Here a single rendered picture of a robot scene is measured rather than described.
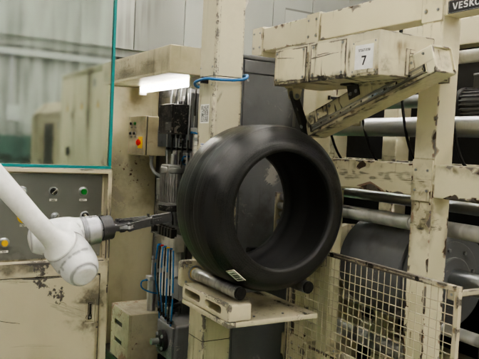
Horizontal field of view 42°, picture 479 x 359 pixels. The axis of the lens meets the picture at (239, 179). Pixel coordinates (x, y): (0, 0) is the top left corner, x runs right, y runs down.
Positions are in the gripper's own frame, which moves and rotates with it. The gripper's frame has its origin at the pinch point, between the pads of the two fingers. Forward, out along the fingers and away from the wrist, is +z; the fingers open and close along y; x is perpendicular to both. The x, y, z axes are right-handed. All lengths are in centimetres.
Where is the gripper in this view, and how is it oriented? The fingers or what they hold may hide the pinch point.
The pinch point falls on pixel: (160, 218)
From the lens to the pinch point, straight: 203.4
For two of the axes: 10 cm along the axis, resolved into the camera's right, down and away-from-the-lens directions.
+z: 8.6, -1.2, 4.9
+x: 0.7, 9.9, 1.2
